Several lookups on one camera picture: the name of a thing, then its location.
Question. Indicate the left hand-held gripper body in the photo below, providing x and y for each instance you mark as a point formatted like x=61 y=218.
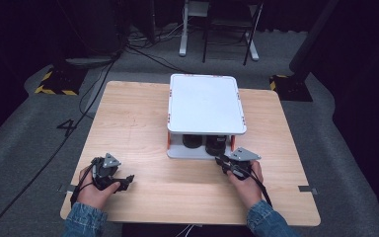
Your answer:
x=107 y=168

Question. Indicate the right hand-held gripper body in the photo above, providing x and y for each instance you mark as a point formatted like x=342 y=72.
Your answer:
x=242 y=161

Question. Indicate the black cylinders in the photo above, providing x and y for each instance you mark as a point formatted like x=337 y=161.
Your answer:
x=215 y=145

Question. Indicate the black shoe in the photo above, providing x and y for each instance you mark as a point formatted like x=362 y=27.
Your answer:
x=192 y=141

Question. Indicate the white two-tier shoe rack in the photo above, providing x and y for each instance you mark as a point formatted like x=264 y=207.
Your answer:
x=205 y=102

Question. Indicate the person's right hand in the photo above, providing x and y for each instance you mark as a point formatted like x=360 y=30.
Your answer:
x=246 y=189

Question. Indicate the person's left hand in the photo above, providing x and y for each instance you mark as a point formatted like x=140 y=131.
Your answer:
x=93 y=196

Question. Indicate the grey tape strip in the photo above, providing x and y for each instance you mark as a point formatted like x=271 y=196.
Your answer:
x=66 y=188
x=307 y=189

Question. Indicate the dark stand with grey base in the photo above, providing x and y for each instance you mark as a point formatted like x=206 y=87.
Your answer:
x=102 y=33

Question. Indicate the black chair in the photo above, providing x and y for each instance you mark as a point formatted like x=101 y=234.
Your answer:
x=230 y=23

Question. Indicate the black slanted pole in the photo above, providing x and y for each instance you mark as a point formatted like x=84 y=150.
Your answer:
x=312 y=36

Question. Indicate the black yellow striped base plate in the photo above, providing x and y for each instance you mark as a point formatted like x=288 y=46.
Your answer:
x=60 y=80
x=291 y=87

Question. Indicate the white desk frame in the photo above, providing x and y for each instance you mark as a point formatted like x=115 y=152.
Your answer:
x=190 y=26

